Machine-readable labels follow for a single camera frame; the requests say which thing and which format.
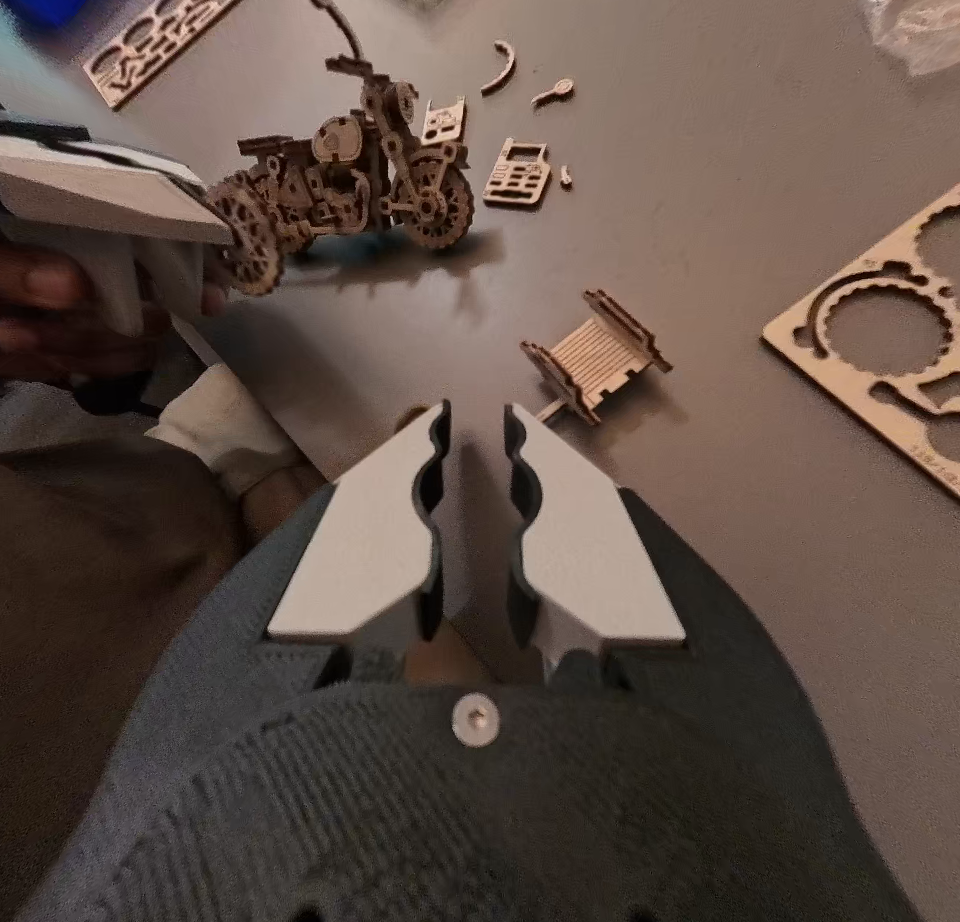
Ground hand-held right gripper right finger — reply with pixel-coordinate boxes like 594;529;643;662
504;403;688;671

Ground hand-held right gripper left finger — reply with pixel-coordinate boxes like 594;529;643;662
267;400;453;674

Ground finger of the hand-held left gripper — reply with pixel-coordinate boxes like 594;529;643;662
0;115;209;191
0;153;236;248

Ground wooden spoked gear wheel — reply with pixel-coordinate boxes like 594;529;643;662
205;170;288;297

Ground grey desk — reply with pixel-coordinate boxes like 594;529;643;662
0;0;960;922

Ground person's left hand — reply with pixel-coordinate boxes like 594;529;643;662
0;243;231;384

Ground wooden part sheet round holes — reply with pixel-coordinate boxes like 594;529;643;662
81;0;271;111

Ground person's beige trousers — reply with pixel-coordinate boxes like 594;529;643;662
142;365;335;501

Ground wooden motorcycle model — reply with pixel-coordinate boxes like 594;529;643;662
236;0;478;260

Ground person's brown sweater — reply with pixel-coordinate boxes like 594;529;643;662
0;442;256;922

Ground wooden part sheet large rings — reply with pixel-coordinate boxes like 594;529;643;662
760;183;960;500

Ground small wooden plate oval holes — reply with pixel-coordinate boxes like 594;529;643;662
420;94;468;147

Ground curved wooden arc piece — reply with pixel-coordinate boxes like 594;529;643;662
480;40;519;97

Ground small slotted wooden plate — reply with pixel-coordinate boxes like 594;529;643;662
481;137;552;209

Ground crumpled clear plastic bag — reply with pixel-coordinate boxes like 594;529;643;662
857;0;960;77

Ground small wooden ribbed frame assembly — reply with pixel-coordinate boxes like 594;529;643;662
520;289;675;426

